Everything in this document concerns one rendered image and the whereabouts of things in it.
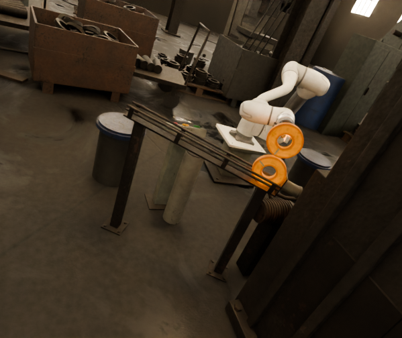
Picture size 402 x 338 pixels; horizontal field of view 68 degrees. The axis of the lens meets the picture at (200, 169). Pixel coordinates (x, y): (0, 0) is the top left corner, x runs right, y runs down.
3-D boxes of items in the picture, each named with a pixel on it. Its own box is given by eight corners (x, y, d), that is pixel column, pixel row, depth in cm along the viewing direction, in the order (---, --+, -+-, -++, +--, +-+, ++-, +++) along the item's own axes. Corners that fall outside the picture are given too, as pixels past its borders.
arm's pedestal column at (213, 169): (201, 157, 284) (212, 128, 269) (237, 163, 300) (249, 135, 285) (213, 183, 253) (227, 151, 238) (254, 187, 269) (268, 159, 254)
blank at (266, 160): (264, 192, 143) (264, 189, 146) (293, 177, 136) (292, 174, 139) (245, 168, 140) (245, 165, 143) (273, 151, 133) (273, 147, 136)
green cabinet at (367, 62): (305, 121, 524) (354, 32, 451) (332, 127, 556) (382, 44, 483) (322, 135, 488) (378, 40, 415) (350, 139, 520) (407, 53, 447)
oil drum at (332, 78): (327, 132, 510) (357, 82, 466) (301, 127, 483) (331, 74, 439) (306, 117, 554) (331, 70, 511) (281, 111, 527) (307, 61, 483)
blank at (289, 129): (311, 137, 126) (311, 135, 129) (281, 117, 126) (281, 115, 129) (288, 165, 133) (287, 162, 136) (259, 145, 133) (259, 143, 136)
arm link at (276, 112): (291, 134, 155) (266, 128, 157) (290, 126, 169) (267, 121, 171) (298, 114, 151) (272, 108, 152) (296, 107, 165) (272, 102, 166)
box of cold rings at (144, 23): (135, 53, 535) (145, 8, 499) (148, 69, 475) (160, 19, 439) (74, 38, 484) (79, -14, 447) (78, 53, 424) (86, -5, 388)
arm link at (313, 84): (259, 125, 263) (282, 136, 264) (254, 139, 255) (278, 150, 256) (307, 60, 196) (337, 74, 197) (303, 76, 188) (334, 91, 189)
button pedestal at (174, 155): (178, 210, 208) (209, 132, 178) (145, 209, 197) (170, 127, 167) (172, 195, 220) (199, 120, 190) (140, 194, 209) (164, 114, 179)
